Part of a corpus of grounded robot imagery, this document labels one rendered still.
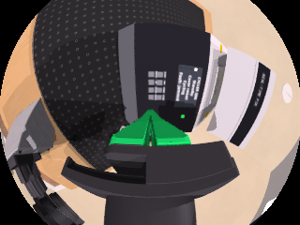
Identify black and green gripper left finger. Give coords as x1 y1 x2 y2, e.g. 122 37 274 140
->
109 110 150 146

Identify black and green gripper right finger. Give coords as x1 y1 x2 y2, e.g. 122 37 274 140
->
150 110 191 146

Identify white well plate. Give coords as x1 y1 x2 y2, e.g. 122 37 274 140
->
210 67 225 105

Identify grey benchtop lab instrument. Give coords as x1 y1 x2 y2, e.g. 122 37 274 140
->
118 22 276 149

